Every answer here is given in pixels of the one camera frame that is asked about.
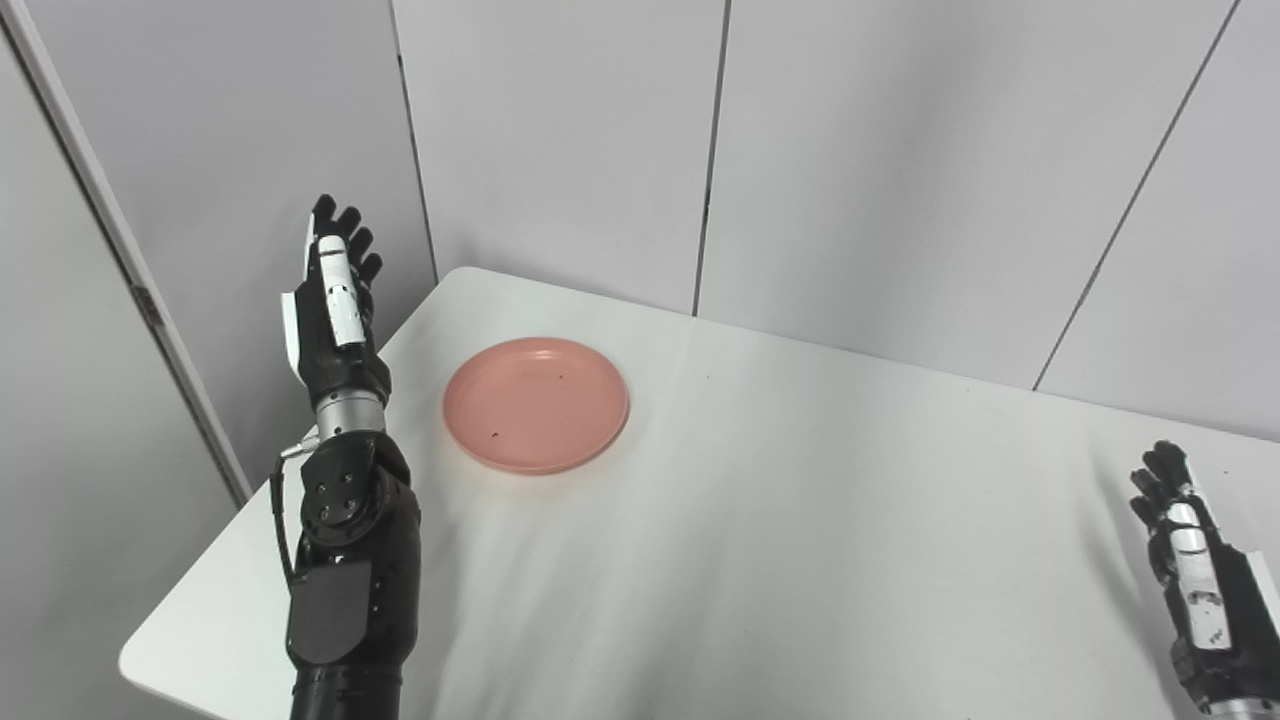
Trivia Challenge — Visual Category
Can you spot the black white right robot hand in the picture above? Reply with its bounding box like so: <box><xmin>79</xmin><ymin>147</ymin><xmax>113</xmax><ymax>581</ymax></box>
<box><xmin>1129</xmin><ymin>440</ymin><xmax>1280</xmax><ymax>713</ymax></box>

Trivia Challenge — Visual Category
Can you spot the pink round plate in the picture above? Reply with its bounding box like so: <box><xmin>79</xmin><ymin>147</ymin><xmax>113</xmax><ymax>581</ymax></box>
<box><xmin>442</xmin><ymin>337</ymin><xmax>631</xmax><ymax>476</ymax></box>

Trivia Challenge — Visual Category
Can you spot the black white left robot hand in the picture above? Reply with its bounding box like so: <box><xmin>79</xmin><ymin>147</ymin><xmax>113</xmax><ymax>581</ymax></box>
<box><xmin>280</xmin><ymin>194</ymin><xmax>393</xmax><ymax>411</ymax></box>

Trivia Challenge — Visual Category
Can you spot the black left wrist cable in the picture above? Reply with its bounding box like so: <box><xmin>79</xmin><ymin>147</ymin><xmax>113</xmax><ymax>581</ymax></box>
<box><xmin>268</xmin><ymin>428</ymin><xmax>321</xmax><ymax>591</ymax></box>

